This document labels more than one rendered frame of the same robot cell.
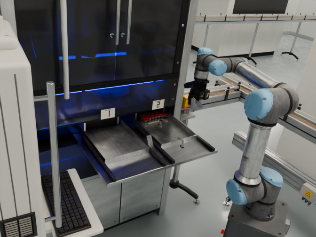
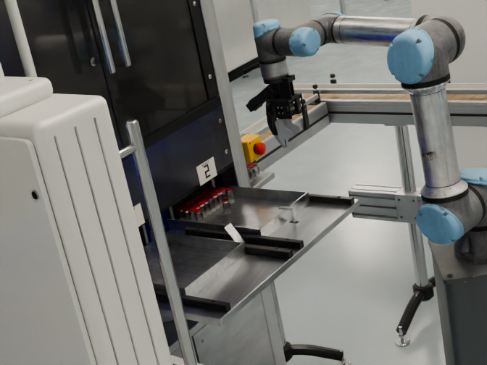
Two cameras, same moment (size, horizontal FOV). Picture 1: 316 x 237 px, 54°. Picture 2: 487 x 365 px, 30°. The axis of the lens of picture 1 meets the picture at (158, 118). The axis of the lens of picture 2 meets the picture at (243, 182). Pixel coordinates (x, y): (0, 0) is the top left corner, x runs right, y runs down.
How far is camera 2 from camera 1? 0.95 m
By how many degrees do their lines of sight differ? 16
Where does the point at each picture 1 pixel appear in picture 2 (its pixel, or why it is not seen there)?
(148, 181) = (244, 347)
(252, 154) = (436, 142)
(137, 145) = (215, 253)
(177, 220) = not seen: outside the picture
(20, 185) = (136, 316)
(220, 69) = (311, 41)
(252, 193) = (465, 209)
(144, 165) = (256, 271)
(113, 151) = (181, 279)
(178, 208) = not seen: outside the picture
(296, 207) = not seen: outside the picture
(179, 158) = (305, 237)
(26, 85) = (110, 132)
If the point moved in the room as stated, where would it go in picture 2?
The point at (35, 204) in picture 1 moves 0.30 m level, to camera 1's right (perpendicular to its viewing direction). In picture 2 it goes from (162, 350) to (304, 301)
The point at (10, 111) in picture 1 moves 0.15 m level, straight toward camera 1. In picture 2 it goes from (100, 181) to (157, 191)
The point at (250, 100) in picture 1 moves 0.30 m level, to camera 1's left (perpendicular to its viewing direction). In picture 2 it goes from (397, 55) to (278, 88)
